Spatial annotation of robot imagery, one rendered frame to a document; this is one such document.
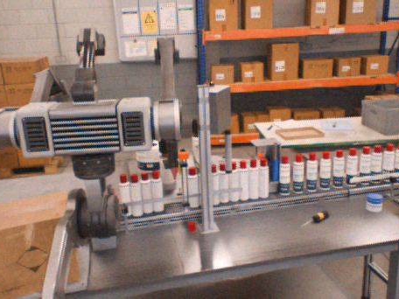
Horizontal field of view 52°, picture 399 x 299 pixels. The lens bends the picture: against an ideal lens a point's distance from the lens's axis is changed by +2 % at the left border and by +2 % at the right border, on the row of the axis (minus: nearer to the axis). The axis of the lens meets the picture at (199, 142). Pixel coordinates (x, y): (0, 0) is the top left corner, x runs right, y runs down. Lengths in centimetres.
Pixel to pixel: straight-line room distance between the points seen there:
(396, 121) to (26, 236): 288
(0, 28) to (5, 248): 540
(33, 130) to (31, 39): 533
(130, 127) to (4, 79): 402
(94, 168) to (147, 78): 509
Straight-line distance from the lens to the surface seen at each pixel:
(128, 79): 638
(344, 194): 226
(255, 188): 206
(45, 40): 656
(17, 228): 154
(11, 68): 517
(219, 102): 172
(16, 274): 162
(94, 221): 139
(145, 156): 249
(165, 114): 127
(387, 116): 356
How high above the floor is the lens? 176
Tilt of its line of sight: 17 degrees down
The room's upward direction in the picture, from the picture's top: 3 degrees counter-clockwise
